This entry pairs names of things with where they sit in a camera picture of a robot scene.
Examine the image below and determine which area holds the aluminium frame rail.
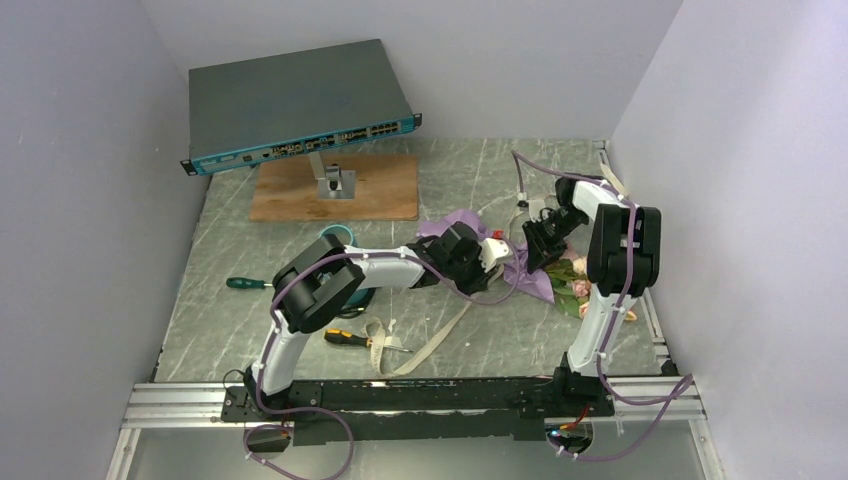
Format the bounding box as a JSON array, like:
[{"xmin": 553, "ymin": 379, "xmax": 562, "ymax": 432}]
[{"xmin": 107, "ymin": 376, "xmax": 726, "ymax": 479}]

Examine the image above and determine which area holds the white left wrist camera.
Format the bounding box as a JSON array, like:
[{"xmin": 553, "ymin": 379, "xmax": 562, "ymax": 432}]
[{"xmin": 478, "ymin": 237, "xmax": 514, "ymax": 272}]

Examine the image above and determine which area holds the purple flower bouquet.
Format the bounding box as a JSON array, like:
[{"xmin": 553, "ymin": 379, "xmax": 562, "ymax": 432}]
[{"xmin": 416, "ymin": 209, "xmax": 591, "ymax": 319}]

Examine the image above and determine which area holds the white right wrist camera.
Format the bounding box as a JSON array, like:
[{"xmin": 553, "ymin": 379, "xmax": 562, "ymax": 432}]
[{"xmin": 516, "ymin": 192, "xmax": 548, "ymax": 217}]

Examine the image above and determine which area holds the grey teal network switch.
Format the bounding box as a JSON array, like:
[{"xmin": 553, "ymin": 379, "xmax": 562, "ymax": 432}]
[{"xmin": 181, "ymin": 39, "xmax": 423, "ymax": 176}]

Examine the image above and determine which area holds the beige ribbon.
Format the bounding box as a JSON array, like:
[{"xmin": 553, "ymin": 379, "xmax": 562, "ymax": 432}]
[{"xmin": 362, "ymin": 298, "xmax": 475, "ymax": 378}]

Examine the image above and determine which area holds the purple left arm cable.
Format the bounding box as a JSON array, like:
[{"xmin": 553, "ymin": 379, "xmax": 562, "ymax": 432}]
[{"xmin": 241, "ymin": 248, "xmax": 525, "ymax": 480}]

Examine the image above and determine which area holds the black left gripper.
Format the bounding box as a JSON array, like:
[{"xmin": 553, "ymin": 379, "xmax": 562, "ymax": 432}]
[{"xmin": 445, "ymin": 245, "xmax": 498, "ymax": 298}]

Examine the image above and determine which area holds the green handled screwdriver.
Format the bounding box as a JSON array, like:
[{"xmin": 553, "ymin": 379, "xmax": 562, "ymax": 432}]
[{"xmin": 225, "ymin": 277, "xmax": 272, "ymax": 290}]

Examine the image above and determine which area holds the brown wooden board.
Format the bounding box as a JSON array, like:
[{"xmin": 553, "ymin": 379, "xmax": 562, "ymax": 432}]
[{"xmin": 249, "ymin": 154, "xmax": 418, "ymax": 223}]

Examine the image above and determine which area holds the orange black screwdriver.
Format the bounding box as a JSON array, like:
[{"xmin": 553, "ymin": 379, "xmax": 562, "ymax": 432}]
[{"xmin": 323, "ymin": 328, "xmax": 375, "ymax": 349}]

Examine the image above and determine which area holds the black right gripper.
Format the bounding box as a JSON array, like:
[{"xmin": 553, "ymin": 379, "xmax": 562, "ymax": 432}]
[{"xmin": 523, "ymin": 207, "xmax": 589, "ymax": 274}]

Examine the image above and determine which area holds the grey metal stand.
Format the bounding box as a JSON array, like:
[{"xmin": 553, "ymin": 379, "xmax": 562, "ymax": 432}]
[{"xmin": 308, "ymin": 152, "xmax": 356, "ymax": 200}]

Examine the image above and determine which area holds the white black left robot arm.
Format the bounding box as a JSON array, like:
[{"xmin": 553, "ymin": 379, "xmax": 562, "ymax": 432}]
[{"xmin": 244, "ymin": 222, "xmax": 514, "ymax": 420}]

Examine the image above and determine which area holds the teal vase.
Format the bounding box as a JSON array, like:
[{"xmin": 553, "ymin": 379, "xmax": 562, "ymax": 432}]
[{"xmin": 320, "ymin": 224, "xmax": 375, "ymax": 318}]

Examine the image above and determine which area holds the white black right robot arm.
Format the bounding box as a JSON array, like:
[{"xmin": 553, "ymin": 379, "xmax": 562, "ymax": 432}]
[{"xmin": 522, "ymin": 176, "xmax": 662, "ymax": 377}]

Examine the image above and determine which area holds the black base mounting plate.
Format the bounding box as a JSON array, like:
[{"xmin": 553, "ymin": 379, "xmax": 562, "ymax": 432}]
[{"xmin": 220, "ymin": 377, "xmax": 615, "ymax": 446}]

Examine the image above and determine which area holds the black coiled cable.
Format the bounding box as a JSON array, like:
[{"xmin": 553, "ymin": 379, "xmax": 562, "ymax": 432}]
[{"xmin": 331, "ymin": 284, "xmax": 379, "ymax": 316}]

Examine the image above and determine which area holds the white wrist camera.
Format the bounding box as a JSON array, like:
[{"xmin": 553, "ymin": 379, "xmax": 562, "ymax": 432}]
[
  {"xmin": 516, "ymin": 192, "xmax": 548, "ymax": 217},
  {"xmin": 478, "ymin": 237, "xmax": 514, "ymax": 272}
]

